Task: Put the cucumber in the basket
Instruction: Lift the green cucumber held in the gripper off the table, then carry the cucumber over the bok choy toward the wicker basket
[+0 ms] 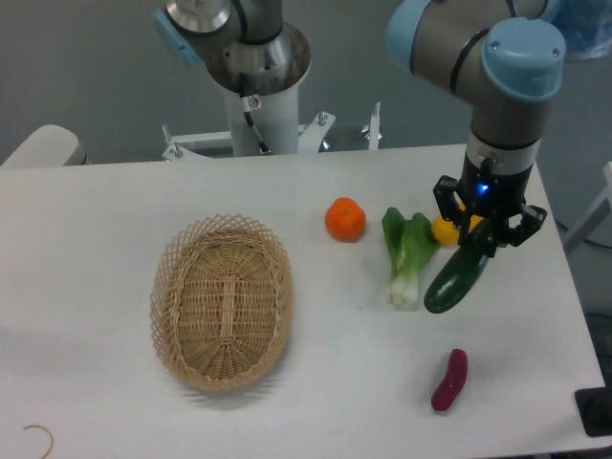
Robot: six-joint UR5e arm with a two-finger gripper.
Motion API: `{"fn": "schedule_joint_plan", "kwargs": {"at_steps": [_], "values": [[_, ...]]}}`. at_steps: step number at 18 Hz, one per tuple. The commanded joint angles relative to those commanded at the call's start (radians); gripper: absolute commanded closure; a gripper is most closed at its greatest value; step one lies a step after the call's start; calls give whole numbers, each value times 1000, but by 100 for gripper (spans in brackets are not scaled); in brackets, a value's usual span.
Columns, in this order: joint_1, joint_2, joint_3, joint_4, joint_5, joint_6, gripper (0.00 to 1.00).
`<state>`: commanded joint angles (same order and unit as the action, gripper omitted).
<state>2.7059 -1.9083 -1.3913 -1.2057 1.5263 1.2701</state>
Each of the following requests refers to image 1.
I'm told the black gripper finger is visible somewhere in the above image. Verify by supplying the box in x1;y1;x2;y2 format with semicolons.
433;175;471;239
492;204;548;248

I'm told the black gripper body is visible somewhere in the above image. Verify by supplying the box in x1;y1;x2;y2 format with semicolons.
456;156;533;218

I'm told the dark green cucumber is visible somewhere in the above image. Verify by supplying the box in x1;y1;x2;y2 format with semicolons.
424;220;493;314

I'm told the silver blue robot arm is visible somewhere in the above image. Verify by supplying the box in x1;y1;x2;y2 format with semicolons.
153;1;566;252

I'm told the woven wicker basket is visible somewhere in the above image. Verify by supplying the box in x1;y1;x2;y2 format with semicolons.
150;214;294;391

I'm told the yellow lemon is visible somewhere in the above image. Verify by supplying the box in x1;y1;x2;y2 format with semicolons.
428;203;483;247

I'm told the green bok choy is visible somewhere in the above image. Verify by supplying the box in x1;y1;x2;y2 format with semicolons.
382;207;439;310

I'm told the orange mandarin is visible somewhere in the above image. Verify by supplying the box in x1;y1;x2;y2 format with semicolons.
324;197;366;243

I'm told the dark red sweet potato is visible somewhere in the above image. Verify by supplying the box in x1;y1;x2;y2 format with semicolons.
430;348;469;412

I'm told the blue plastic bag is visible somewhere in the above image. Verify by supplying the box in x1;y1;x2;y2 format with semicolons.
542;0;611;62

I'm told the black device at edge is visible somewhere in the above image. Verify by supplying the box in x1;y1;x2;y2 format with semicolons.
575;386;611;438

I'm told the white chair back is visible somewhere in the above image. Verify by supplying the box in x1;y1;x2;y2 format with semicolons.
1;124;91;170

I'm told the tan rubber band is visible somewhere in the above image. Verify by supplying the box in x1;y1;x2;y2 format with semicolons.
22;424;56;456

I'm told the white metal frame right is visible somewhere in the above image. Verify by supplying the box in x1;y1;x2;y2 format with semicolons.
561;163;611;255

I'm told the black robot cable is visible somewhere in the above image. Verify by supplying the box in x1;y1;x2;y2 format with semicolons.
237;71;273;157

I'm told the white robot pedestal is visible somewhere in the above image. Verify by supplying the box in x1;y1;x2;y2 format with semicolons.
160;23;384;163

